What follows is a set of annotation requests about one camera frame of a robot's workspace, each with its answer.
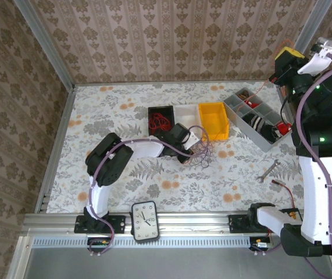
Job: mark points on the grey metal front panel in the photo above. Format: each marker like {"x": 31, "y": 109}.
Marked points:
{"x": 168, "y": 264}

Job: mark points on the small red white item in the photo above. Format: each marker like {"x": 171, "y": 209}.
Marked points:
{"x": 250, "y": 103}

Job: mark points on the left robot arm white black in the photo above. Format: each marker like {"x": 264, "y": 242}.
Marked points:
{"x": 107, "y": 162}

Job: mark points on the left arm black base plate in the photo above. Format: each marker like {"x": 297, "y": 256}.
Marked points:
{"x": 119, "y": 223}

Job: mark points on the aluminium frame post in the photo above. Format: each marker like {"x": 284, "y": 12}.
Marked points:
{"x": 314, "y": 23}
{"x": 45, "y": 43}

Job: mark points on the black white striped cloth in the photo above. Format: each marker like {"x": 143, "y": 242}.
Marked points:
{"x": 256, "y": 122}

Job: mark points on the brown small item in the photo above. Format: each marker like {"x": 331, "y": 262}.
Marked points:
{"x": 243, "y": 94}

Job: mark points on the black cloth item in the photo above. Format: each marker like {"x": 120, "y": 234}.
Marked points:
{"x": 267, "y": 132}

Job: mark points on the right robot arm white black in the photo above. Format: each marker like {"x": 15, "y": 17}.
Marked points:
{"x": 319, "y": 203}

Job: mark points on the small steel wrench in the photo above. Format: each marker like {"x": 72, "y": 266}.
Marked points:
{"x": 267, "y": 172}

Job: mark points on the white plastic bin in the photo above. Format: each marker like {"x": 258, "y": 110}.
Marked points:
{"x": 186, "y": 116}

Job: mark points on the small black circuit board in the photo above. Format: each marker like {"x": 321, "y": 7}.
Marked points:
{"x": 99, "y": 243}
{"x": 260, "y": 244}

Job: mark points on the black plastic bin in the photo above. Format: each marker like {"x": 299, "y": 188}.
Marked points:
{"x": 161, "y": 110}

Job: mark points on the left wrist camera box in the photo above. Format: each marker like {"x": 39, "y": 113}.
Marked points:
{"x": 193, "y": 140}

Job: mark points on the yellow plastic bin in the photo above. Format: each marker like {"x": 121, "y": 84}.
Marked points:
{"x": 212, "y": 119}

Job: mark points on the grey compartment organizer box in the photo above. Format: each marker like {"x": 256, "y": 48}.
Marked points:
{"x": 232, "y": 103}

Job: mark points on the aluminium front rail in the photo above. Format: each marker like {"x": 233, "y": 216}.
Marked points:
{"x": 183, "y": 221}

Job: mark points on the black white analog clock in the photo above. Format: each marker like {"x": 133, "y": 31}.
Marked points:
{"x": 144, "y": 221}

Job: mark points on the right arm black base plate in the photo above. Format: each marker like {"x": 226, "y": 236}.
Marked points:
{"x": 237, "y": 225}

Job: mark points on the red white toy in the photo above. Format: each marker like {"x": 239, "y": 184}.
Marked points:
{"x": 283, "y": 128}

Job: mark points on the aluminium table side rail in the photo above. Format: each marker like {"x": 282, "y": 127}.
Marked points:
{"x": 61, "y": 128}

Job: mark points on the black terminal board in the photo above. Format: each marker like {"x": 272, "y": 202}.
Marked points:
{"x": 292, "y": 214}

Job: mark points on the floral tablecloth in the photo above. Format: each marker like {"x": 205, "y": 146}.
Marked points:
{"x": 183, "y": 197}

